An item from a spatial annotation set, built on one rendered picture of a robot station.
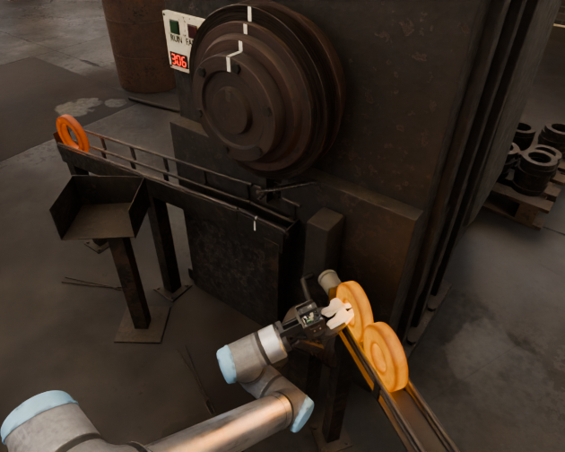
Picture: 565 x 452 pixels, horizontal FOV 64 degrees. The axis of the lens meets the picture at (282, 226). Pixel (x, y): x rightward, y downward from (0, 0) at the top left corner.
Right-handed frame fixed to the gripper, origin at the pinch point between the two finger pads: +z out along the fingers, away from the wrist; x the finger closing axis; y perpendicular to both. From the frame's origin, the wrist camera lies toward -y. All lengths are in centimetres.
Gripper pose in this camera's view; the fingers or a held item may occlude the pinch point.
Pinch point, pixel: (352, 309)
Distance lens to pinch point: 120.6
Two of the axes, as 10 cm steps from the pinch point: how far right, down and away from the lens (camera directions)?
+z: 9.1, -4.2, 0.5
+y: -2.8, -6.7, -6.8
